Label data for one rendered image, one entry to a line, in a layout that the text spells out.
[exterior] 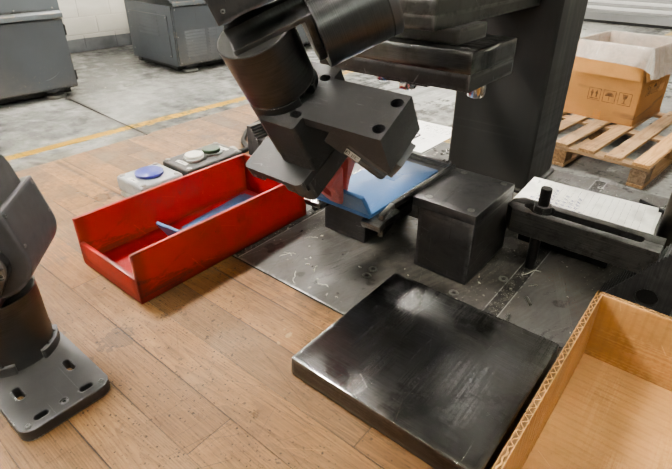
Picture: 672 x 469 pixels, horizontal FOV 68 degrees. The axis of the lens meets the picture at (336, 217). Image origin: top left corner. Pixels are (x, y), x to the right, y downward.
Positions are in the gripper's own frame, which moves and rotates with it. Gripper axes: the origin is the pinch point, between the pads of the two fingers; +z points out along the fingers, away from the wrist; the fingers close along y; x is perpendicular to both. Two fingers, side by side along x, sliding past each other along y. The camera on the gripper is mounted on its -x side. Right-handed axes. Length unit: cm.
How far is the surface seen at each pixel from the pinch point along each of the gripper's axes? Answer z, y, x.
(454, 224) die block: 6.6, 4.9, -9.7
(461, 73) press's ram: -6.4, 12.7, -8.1
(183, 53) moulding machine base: 222, 198, 420
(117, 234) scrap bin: 1.8, -14.3, 23.9
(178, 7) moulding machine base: 186, 222, 421
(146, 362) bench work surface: -1.3, -22.8, 5.2
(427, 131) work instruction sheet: 34, 37, 16
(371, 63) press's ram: -5.7, 12.5, 1.9
